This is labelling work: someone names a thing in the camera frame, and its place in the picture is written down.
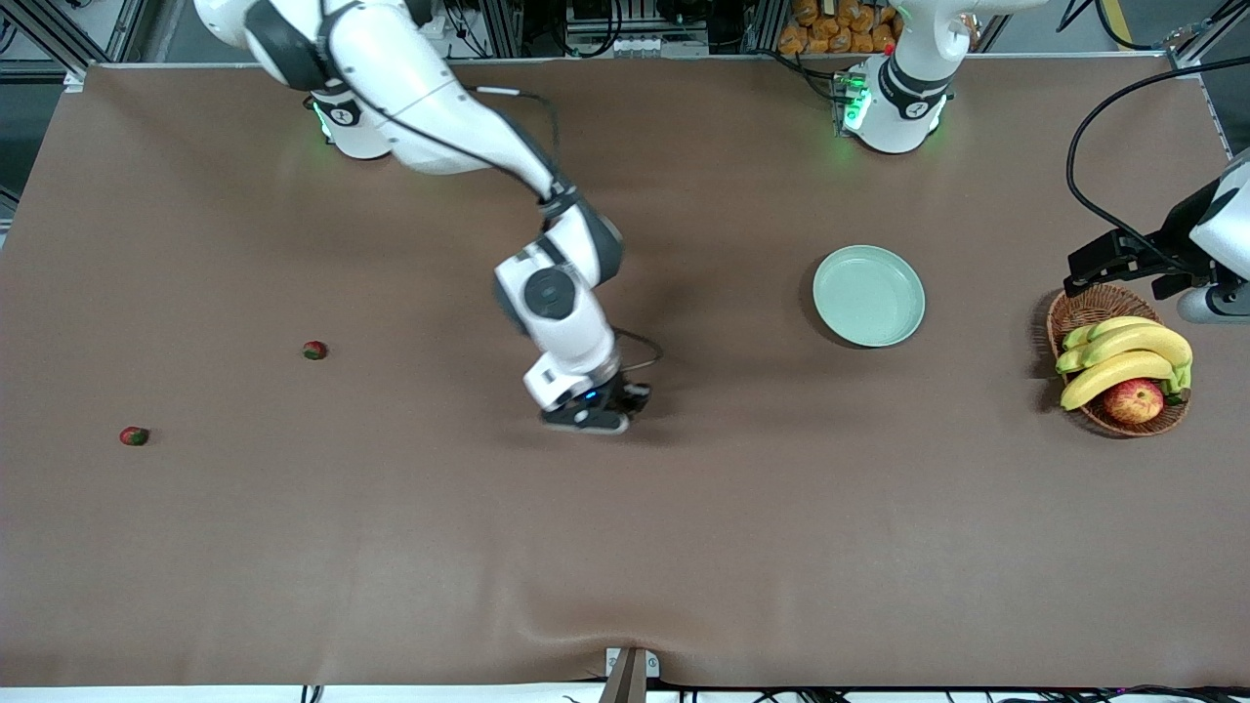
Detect pale green round plate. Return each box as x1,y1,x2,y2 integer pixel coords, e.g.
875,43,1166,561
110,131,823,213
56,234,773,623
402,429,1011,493
812,244,926,349

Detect brown wicker basket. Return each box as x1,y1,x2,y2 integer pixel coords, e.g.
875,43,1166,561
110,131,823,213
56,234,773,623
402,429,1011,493
1047,282,1190,437

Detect small yellow green banana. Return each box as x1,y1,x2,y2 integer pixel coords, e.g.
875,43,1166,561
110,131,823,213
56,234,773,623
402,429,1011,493
1062,315,1163,351

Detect large yellow banana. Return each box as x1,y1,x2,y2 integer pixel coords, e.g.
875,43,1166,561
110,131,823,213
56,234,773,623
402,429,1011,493
1055,324,1194,376

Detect red yellow apple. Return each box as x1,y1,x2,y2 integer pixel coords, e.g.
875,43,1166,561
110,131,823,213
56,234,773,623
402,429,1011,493
1103,379,1165,425

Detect brown table cloth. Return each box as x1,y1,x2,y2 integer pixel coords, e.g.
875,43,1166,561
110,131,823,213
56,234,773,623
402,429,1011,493
0,54,1250,689

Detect brown metal bar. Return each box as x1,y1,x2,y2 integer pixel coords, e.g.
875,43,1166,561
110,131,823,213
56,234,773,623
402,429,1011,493
598,649,648,703

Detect black electronics rack unit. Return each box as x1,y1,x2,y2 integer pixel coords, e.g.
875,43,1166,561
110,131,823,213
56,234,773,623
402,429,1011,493
564,0,709,40

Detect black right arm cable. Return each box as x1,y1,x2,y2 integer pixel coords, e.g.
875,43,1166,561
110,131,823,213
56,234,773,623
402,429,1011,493
327,54,665,377

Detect aluminium frame profile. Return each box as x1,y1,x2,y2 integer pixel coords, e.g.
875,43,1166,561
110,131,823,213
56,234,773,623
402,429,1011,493
1169,0,1250,79
0,0,147,91
479,0,524,58
745,0,792,55

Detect grey metal clamp bracket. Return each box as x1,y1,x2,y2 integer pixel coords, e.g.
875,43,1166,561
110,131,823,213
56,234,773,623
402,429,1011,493
605,646,661,681

